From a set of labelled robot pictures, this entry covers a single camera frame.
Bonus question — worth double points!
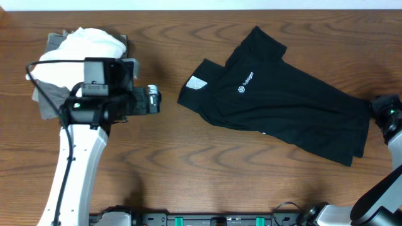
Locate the olive folded garment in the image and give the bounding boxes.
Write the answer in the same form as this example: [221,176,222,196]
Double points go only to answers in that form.
[31,30,129,103]

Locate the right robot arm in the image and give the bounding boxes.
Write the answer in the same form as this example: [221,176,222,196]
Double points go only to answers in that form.
[297,94,401,226]

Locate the grey folded garment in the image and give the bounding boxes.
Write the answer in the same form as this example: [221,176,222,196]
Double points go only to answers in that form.
[36,80,70,120]

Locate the black t-shirt with logo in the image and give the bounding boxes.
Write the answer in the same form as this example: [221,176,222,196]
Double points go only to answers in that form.
[178,27,371,166]

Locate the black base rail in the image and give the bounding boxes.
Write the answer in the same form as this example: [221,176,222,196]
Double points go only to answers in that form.
[88,205,302,226]

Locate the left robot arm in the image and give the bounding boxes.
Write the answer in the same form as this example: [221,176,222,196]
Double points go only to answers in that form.
[38,58,161,225]

